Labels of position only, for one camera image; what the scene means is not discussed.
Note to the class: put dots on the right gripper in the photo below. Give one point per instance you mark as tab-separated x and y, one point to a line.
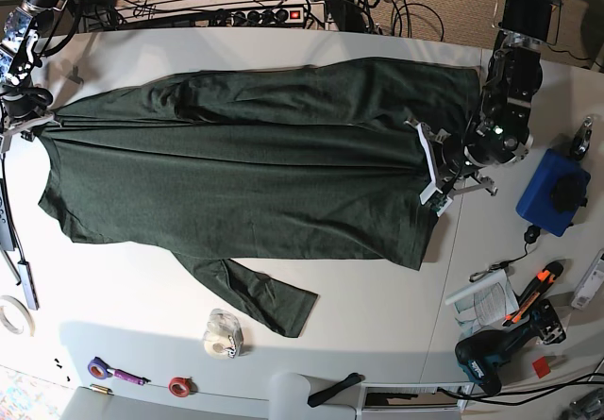
22	109

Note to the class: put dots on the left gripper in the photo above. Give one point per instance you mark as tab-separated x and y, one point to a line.
451	172

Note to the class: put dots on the dark green t-shirt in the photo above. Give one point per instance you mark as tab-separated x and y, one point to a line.
304	164

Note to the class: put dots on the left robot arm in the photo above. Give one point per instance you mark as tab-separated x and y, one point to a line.
497	130

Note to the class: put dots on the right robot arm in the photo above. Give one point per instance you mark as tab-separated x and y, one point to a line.
22	32

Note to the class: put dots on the blue plastic box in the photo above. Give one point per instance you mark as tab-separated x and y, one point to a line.
557	189

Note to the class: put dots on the silver carabiner clip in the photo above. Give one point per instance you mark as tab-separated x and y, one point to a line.
502	265

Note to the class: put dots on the white paper manual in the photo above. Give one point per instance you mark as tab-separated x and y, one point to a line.
488	299

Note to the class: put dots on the orange black utility knife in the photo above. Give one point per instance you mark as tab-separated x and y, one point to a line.
535	289

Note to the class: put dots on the metal clamp tool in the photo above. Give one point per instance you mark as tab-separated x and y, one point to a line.
582	139

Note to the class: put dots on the red square sticker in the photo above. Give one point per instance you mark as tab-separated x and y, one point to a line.
541	367

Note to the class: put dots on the white tape roll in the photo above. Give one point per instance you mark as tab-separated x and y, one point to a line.
15	317

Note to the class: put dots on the black power strip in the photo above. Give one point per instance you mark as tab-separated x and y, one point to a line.
267	17

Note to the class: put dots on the purple tape roll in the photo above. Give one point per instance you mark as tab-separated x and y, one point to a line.
99	369

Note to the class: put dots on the brass small cylinder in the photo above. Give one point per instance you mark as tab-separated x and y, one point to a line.
100	389

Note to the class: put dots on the red tape roll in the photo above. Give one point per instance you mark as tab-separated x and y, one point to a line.
180	387

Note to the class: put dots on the black cordless drill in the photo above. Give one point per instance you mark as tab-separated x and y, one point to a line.
481	355

